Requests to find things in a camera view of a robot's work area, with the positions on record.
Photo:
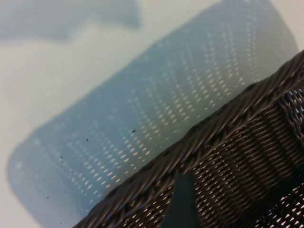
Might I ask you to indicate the dark brown wicker basket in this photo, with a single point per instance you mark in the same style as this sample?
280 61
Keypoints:
237 154

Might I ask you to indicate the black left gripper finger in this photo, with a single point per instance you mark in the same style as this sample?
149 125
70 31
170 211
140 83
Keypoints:
183 204

